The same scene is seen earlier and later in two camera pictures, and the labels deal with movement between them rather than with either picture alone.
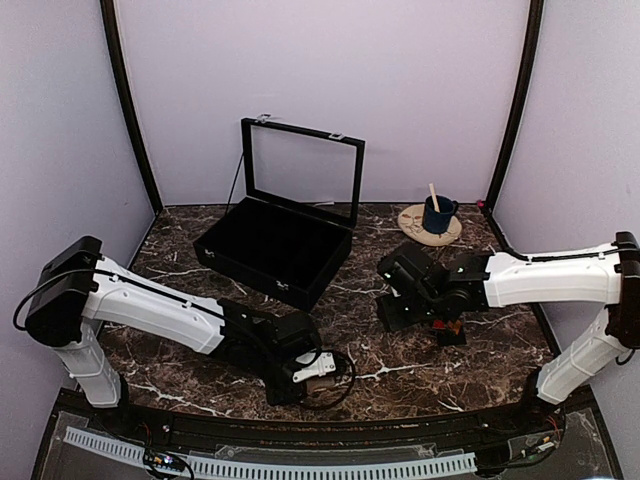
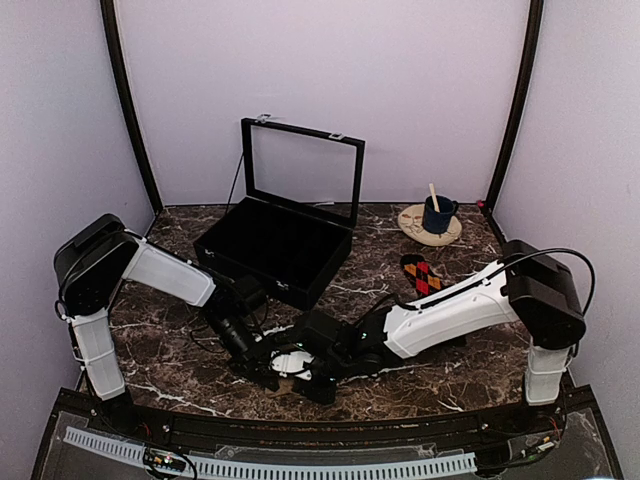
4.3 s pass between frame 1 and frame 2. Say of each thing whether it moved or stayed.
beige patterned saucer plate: stayed
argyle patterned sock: moved
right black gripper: moved
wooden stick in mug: stayed
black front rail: stayed
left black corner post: stayed
